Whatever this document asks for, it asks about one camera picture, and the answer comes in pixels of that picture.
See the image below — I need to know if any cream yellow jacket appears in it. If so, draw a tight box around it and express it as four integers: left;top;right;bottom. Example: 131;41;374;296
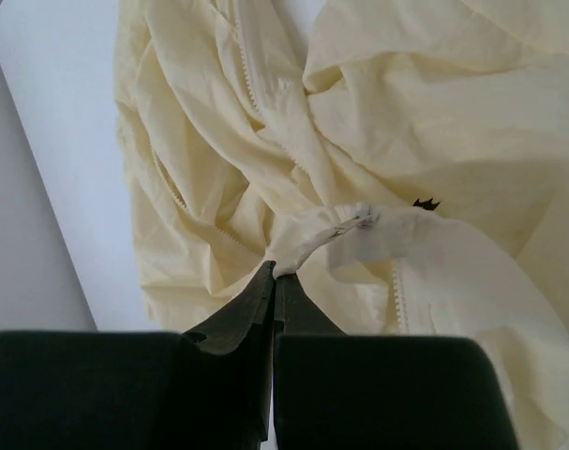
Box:
114;1;569;449

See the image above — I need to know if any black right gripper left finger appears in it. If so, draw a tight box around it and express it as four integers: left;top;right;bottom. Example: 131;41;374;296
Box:
0;262;276;449

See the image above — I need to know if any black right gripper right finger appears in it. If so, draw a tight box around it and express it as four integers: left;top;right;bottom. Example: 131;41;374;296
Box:
274;275;517;449

